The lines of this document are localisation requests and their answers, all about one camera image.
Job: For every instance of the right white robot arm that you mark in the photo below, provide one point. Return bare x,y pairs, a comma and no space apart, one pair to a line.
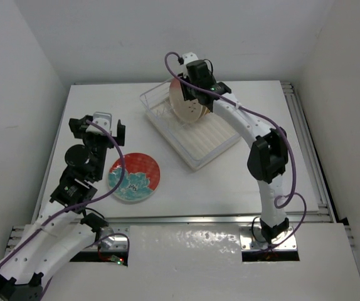
268,156

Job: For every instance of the white front cover panel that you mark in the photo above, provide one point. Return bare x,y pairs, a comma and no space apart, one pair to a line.
171,262

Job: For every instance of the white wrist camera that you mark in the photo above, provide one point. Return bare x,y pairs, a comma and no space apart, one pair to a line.
101,119
187,58

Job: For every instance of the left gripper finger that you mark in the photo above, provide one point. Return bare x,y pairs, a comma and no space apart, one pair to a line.
121,132
78,126

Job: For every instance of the cream drip tray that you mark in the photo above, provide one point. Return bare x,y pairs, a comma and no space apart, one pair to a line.
198,143

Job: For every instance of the pink cream branch plate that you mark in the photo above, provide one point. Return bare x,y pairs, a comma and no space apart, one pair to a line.
189,111

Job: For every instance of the white wire dish rack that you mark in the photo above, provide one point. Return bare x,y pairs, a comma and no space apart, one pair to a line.
158,100

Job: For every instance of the aluminium mounting rail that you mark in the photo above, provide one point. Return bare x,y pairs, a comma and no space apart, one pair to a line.
322,216

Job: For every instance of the small green circuit board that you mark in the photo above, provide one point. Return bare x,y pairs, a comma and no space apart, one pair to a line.
110,257

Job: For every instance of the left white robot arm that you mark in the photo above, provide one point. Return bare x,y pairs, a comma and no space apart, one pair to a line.
63,228

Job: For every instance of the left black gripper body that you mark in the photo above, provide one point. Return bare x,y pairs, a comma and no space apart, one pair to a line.
98,145

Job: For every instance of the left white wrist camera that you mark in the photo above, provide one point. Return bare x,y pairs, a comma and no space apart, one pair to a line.
101,119

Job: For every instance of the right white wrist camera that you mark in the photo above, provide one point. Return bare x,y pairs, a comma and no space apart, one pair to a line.
187,58

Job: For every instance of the red blue floral plate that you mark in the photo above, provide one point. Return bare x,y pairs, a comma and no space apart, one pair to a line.
141,179

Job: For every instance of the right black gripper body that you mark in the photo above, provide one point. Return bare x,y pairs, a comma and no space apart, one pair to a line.
189,91

